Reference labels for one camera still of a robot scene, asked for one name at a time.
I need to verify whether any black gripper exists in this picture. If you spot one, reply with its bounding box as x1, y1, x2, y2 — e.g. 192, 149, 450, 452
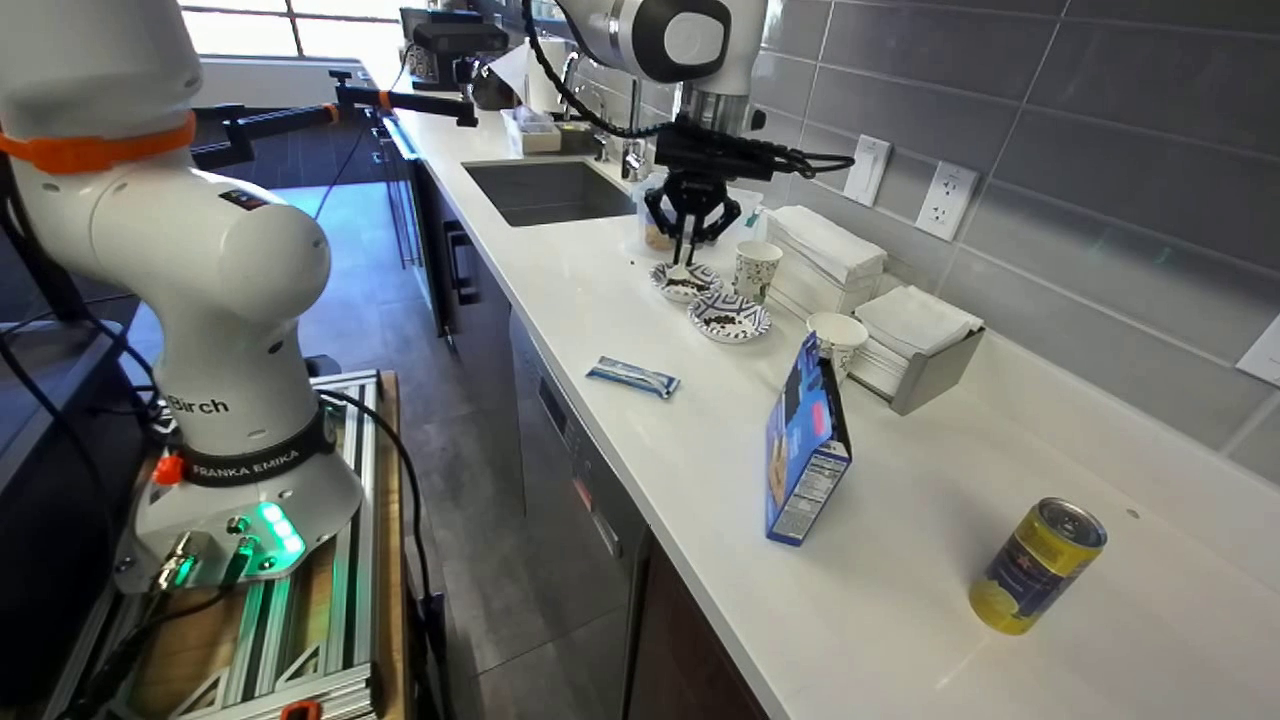
644, 114, 785, 273

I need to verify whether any blue white paper bowl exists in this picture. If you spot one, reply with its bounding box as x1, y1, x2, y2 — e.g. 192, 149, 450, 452
685, 286, 775, 348
647, 254, 721, 307

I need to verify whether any clear plastic container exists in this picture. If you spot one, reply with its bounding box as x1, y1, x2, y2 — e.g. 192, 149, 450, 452
635, 176, 771, 259

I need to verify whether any patterned paper cup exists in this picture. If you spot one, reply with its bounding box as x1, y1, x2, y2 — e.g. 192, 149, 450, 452
727, 238, 789, 307

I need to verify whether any chrome sink faucet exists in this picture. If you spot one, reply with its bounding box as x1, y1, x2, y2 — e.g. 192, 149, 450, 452
565, 51, 661, 189

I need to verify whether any stack of white napkins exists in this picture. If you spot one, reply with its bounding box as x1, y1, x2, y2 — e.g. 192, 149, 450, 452
764, 201, 902, 325

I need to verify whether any dark kitchen sink basin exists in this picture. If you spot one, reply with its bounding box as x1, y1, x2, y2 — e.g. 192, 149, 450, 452
458, 155, 640, 231

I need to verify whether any sponge holder box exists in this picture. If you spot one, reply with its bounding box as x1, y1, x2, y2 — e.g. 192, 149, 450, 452
501, 105, 569, 158

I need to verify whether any plain white paper cup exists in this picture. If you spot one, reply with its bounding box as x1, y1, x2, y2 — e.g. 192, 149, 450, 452
807, 307, 871, 383

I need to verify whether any white paper towel roll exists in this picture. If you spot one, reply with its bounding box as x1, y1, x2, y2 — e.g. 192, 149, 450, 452
483, 34, 574, 118

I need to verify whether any white power outlet plate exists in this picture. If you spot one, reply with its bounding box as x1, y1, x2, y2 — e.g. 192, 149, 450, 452
912, 155, 980, 246

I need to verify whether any blue cardboard food box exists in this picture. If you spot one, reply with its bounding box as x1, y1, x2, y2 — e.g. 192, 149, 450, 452
761, 330, 855, 550

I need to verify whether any white rectangular box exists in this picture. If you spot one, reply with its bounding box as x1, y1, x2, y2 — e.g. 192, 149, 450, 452
842, 282, 993, 418

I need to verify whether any grey under-counter dishwasher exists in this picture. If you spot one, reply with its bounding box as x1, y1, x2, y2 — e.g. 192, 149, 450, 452
502, 310, 661, 720

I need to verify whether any brown cabinet door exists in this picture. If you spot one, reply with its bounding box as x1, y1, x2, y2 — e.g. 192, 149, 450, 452
619, 540, 771, 720

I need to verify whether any bright window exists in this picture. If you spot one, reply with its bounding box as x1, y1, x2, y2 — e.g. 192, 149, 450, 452
174, 0, 533, 58

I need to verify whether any yellow labelled tin can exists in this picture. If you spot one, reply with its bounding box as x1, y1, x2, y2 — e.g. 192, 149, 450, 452
965, 495, 1112, 639

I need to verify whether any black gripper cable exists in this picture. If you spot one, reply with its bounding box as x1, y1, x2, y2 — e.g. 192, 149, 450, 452
743, 124, 858, 180

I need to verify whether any white light switch plate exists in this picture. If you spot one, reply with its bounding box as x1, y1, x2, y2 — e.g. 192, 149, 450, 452
838, 133, 895, 210

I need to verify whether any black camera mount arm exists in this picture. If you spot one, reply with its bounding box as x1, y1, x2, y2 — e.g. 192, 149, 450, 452
192, 69, 483, 170

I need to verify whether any black floor cable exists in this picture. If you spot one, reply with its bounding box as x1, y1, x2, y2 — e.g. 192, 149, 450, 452
314, 383, 454, 720

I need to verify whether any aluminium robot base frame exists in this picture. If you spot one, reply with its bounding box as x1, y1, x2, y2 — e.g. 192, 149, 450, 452
43, 366, 413, 720

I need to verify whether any white blank wall plate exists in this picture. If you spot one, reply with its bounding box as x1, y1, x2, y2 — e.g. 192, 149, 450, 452
1233, 310, 1280, 392

